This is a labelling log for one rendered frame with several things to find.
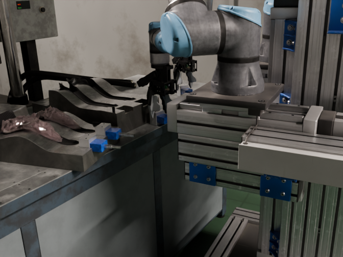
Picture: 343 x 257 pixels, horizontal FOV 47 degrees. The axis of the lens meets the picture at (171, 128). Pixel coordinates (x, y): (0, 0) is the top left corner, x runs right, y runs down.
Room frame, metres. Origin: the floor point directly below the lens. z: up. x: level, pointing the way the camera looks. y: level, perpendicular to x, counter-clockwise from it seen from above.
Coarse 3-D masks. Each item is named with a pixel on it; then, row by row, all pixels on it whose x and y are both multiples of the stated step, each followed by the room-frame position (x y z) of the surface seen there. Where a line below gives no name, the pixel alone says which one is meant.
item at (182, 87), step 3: (183, 84) 1.93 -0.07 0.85; (186, 84) 1.93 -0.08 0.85; (180, 87) 1.89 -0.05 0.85; (183, 87) 1.90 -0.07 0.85; (186, 87) 1.91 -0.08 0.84; (177, 90) 1.92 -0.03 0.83; (180, 90) 1.89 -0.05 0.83; (183, 90) 1.87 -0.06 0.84; (186, 90) 1.86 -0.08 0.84; (189, 90) 1.87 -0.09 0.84; (177, 93) 1.92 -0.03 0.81; (180, 93) 1.89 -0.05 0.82; (183, 93) 1.87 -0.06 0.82
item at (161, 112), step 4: (156, 112) 1.48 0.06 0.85; (160, 112) 1.49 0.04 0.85; (156, 116) 1.47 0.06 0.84; (160, 116) 1.47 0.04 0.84; (164, 116) 1.47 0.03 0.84; (152, 120) 1.49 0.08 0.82; (156, 120) 1.47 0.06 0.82; (160, 120) 1.46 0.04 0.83; (164, 120) 1.45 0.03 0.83; (152, 124) 1.49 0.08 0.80; (156, 124) 1.47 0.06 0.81
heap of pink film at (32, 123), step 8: (40, 112) 1.34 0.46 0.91; (48, 112) 1.31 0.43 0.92; (56, 112) 1.32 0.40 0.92; (8, 120) 1.30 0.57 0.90; (16, 120) 1.27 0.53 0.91; (24, 120) 1.30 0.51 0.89; (32, 120) 1.23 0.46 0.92; (40, 120) 1.23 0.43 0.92; (56, 120) 1.29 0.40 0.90; (64, 120) 1.29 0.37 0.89; (72, 120) 1.31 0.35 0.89; (8, 128) 1.24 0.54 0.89; (16, 128) 1.21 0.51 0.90; (24, 128) 1.19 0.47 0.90; (32, 128) 1.19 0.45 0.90; (40, 128) 1.19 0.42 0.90; (48, 128) 1.21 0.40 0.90; (72, 128) 1.28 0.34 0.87; (80, 128) 1.30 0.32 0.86; (48, 136) 1.18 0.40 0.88; (56, 136) 1.19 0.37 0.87
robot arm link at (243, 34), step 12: (216, 12) 1.06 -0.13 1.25; (228, 12) 1.05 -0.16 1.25; (240, 12) 1.04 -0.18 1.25; (252, 12) 1.05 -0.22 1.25; (228, 24) 1.04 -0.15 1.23; (240, 24) 1.04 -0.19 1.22; (252, 24) 1.05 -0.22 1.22; (228, 36) 1.03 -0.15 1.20; (240, 36) 1.04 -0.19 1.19; (252, 36) 1.05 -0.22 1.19; (228, 48) 1.04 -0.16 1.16; (240, 48) 1.04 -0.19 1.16; (252, 48) 1.05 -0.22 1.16
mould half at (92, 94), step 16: (96, 80) 1.73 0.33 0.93; (64, 96) 1.53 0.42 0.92; (96, 96) 1.60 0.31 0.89; (128, 96) 1.61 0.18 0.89; (144, 96) 1.59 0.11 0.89; (80, 112) 1.48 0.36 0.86; (96, 112) 1.43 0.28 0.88; (112, 112) 1.38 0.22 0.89; (144, 112) 1.50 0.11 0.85; (128, 128) 1.41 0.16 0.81
